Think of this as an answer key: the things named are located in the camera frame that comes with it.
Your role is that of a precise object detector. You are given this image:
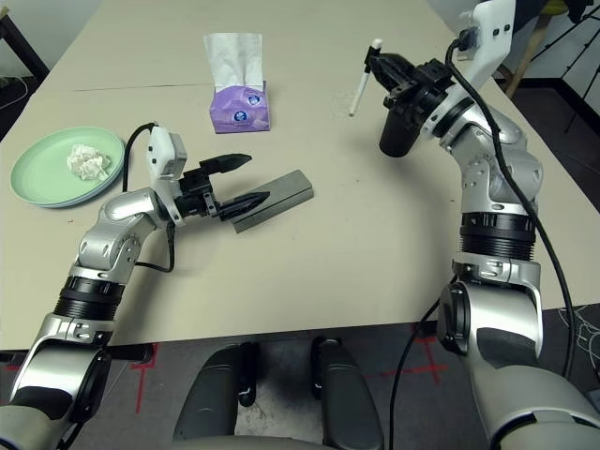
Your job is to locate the red floor tape mark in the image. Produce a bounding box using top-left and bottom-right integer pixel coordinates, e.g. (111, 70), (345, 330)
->
(130, 341), (158, 413)

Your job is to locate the wooden stool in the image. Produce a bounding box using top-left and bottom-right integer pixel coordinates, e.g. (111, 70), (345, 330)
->
(496, 13), (549, 98)

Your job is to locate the dark grey robot leg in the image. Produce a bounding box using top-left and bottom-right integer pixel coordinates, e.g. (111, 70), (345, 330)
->
(310, 336), (385, 450)
(172, 341), (259, 450)

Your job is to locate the white whiteboard marker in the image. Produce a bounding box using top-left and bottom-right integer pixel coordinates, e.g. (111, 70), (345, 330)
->
(348, 37), (384, 117)

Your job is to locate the light blue plate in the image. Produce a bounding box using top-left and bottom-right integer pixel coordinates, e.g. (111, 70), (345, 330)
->
(27, 177), (126, 210)

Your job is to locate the white cable tangle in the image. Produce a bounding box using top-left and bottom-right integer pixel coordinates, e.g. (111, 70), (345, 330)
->
(574, 304), (600, 351)

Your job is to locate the dark grey robot right leg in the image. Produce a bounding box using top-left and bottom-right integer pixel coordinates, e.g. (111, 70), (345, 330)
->
(310, 336), (385, 450)

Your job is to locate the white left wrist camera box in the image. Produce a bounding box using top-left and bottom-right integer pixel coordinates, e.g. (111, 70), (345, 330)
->
(143, 125), (188, 221)

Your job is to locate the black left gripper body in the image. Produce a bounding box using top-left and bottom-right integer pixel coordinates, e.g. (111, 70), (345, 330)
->
(176, 168), (221, 219)

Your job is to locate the black jacket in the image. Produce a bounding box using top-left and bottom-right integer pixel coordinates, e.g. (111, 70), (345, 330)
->
(510, 0), (600, 34)

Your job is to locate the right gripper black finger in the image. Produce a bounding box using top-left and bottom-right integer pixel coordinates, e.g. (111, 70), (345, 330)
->
(367, 52), (419, 80)
(371, 68), (417, 95)

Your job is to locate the purple tissue pack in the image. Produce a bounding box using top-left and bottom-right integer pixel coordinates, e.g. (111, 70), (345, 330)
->
(202, 32), (273, 136)

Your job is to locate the beige side table black frame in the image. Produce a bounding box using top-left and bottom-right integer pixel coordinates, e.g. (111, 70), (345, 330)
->
(0, 11), (51, 79)

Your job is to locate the white tissue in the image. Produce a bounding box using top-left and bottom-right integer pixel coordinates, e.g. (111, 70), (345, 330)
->
(66, 143), (113, 182)

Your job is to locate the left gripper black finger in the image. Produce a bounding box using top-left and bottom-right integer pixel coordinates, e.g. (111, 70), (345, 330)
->
(217, 189), (272, 221)
(199, 152), (253, 176)

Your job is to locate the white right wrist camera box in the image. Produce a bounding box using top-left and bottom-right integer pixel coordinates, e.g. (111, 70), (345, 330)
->
(457, 0), (517, 90)

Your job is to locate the black left wrist camera cable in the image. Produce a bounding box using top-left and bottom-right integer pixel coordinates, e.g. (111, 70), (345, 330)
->
(122, 121), (177, 274)

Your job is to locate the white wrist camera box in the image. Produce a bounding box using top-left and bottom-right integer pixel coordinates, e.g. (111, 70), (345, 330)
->
(457, 0), (517, 90)
(143, 125), (188, 221)

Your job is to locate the black tripod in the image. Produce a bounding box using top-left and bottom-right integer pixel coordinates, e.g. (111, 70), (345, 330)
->
(538, 18), (600, 137)

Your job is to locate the black cup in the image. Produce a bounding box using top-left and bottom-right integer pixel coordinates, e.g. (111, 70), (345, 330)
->
(378, 93), (426, 158)

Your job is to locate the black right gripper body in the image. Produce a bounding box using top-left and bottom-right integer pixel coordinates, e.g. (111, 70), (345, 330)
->
(383, 59), (458, 112)

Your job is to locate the grey glasses case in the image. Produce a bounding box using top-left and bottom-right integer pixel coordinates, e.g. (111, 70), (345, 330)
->
(230, 170), (314, 234)

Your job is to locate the black table foot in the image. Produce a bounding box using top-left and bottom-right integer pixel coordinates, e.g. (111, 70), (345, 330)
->
(0, 344), (154, 365)

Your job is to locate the white power cable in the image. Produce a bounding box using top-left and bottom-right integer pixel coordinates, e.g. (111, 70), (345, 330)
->
(0, 79), (29, 112)

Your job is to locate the dark grey robot left leg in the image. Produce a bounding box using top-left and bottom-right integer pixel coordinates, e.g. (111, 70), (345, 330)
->
(172, 341), (259, 450)

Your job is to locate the light green plate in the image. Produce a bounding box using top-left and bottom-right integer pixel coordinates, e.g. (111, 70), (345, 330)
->
(9, 126), (127, 209)

